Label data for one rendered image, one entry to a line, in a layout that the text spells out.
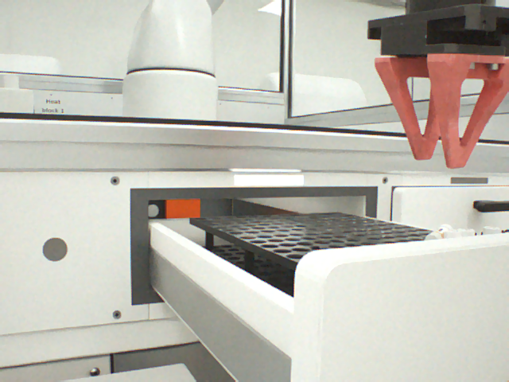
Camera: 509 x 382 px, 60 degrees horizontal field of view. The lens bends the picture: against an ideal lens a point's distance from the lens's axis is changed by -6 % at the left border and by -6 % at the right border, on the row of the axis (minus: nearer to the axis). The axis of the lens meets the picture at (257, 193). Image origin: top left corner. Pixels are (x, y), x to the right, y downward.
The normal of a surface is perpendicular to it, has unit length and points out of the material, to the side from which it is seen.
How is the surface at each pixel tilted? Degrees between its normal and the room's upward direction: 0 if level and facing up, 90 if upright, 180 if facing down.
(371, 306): 90
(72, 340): 90
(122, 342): 90
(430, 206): 90
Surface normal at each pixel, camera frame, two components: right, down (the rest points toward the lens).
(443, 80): -0.86, 0.44
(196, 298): -0.90, 0.01
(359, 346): 0.43, 0.07
